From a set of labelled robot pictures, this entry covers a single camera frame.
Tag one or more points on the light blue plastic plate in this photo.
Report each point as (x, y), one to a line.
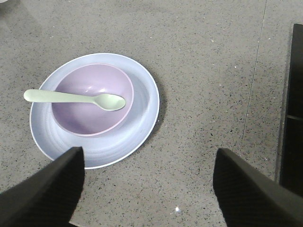
(109, 147)

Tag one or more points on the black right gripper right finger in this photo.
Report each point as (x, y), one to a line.
(247, 198)

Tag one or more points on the purple plastic bowl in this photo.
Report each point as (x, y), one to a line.
(86, 119)

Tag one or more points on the mint green plastic spoon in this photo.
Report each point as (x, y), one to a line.
(107, 102)

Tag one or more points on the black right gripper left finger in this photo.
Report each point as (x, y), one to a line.
(49, 197)

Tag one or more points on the black induction cooktop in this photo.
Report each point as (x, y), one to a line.
(289, 167)

